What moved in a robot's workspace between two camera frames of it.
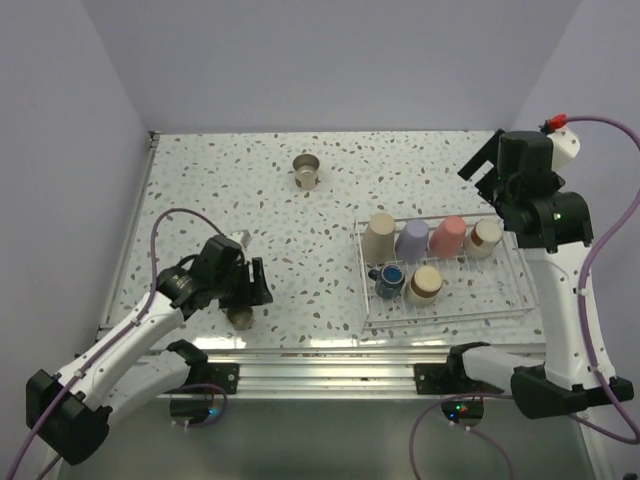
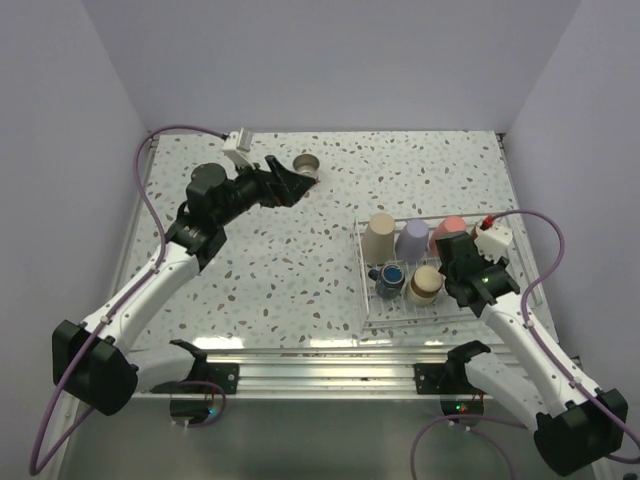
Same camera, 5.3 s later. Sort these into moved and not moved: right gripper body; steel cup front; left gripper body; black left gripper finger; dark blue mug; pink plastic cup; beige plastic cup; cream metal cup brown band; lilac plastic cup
Moved: right gripper body; black left gripper finger; left gripper body
Not moved: beige plastic cup; cream metal cup brown band; pink plastic cup; dark blue mug; lilac plastic cup; steel cup front
